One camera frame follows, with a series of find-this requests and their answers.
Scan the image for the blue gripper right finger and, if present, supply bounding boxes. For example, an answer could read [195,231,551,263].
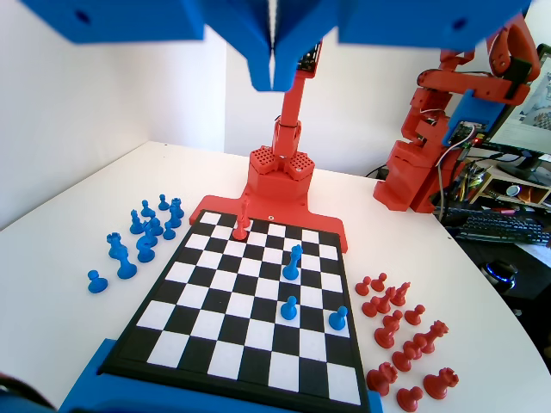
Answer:
[274,0,535,93]

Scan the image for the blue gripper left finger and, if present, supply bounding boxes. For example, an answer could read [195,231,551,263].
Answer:
[21,0,276,93]

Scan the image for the blue chess knight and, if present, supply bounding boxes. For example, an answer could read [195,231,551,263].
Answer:
[136,235,157,264]

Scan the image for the blue chess king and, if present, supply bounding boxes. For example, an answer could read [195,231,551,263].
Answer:
[282,243,305,281]

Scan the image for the red chess queen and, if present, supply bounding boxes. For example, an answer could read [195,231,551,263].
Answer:
[419,320,449,354]

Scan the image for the red chess rook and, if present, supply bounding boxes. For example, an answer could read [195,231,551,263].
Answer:
[423,367,460,400]
[366,361,399,396]

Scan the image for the black computer monitor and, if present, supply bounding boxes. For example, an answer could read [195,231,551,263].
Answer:
[473,42,551,184]

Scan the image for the wooden desk organizer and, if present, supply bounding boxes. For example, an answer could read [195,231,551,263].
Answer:
[467,161,551,207]

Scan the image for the black keyboard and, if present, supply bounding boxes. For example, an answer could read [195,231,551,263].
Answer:
[454,209,551,246]

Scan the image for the black mouse with blue light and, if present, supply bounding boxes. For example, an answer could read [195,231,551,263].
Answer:
[479,259,517,296]

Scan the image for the black and white chessboard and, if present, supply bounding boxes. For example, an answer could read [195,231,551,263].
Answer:
[99,208,372,410]

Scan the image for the red board mount plate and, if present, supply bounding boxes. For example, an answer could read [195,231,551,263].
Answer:
[188,194,350,253]

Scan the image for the blue board mount plate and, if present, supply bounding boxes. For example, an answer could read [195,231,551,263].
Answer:
[58,337,384,413]

